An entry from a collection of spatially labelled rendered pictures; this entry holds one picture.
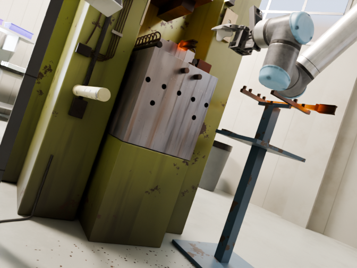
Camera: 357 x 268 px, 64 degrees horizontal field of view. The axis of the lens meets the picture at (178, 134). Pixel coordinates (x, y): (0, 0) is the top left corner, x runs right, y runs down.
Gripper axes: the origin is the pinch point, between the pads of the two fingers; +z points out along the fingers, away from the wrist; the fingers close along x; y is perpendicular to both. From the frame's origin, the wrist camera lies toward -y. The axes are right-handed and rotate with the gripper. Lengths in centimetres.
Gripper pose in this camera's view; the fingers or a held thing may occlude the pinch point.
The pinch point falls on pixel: (226, 36)
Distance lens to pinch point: 119.8
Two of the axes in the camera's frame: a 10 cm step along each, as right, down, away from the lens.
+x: 8.1, 2.8, 5.2
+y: -3.2, 9.5, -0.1
